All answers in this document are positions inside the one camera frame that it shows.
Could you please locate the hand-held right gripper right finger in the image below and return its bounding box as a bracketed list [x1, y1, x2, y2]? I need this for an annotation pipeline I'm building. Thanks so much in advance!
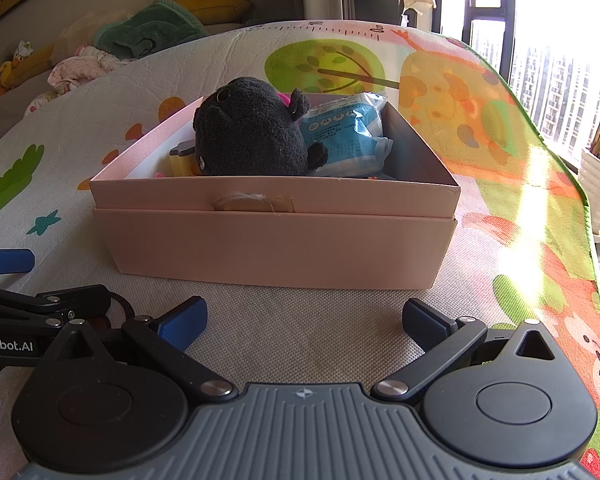
[371, 297, 572, 407]

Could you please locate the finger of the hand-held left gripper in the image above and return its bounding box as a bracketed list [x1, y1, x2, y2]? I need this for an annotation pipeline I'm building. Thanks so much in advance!
[0, 249, 35, 276]
[0, 284, 112, 331]

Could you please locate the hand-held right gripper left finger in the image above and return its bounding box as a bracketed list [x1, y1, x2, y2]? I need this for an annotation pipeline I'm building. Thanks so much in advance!
[44, 296, 240, 403]

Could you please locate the pink cardboard box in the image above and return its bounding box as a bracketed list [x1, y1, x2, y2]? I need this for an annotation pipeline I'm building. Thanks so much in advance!
[89, 92, 462, 291]

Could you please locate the yellow toy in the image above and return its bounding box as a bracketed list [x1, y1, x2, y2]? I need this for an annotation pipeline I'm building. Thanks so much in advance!
[169, 141, 203, 177]

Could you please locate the black plush toy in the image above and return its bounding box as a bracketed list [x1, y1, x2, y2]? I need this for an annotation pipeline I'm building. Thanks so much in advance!
[192, 76, 331, 177]

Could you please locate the blue white tissue packet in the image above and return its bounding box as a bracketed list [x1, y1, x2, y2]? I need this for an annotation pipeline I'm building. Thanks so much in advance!
[300, 92, 395, 178]

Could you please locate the grey sofa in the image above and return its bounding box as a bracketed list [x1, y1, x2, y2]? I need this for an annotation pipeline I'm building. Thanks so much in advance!
[0, 10, 261, 161]

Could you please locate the printed play mat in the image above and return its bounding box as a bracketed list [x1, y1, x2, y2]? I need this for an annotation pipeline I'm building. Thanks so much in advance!
[0, 19, 600, 480]

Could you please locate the white pink soft toy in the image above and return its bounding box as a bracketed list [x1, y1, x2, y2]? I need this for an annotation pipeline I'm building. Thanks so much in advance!
[25, 91, 61, 117]

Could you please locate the long yellow plush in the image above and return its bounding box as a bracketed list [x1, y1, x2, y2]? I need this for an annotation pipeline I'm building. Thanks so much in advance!
[0, 45, 56, 91]

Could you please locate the pink printed clothing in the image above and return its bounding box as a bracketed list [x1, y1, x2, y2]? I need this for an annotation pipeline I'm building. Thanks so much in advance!
[47, 45, 131, 93]

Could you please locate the beige cushion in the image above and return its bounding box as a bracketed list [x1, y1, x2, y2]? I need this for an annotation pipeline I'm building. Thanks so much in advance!
[55, 10, 112, 61]

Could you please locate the green blanket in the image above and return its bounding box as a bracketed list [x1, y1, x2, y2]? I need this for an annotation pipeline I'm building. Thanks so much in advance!
[94, 0, 206, 58]

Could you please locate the yellow pillow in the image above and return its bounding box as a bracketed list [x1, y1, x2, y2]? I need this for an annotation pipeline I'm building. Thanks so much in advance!
[172, 0, 256, 26]

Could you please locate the black window frame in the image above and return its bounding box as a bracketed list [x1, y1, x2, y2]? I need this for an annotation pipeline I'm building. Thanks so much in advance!
[462, 0, 600, 171]

